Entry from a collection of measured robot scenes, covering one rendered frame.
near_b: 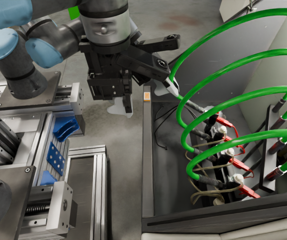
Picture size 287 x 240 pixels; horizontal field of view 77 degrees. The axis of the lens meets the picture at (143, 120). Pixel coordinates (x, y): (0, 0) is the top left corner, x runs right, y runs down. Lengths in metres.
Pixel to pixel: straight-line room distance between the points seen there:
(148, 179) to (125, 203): 0.98
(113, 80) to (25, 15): 0.17
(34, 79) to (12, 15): 0.64
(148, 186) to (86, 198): 0.87
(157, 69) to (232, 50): 0.61
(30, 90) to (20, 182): 0.38
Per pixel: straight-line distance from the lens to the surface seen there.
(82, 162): 1.59
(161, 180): 0.79
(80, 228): 1.43
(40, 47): 0.51
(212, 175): 0.68
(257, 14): 0.51
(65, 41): 0.53
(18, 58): 0.83
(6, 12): 0.24
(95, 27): 0.31
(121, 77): 0.36
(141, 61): 0.35
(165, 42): 0.50
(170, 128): 0.93
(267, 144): 0.66
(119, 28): 0.31
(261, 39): 0.95
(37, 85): 0.88
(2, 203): 0.64
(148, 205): 0.64
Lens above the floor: 1.57
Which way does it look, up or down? 51 degrees down
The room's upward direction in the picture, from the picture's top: straight up
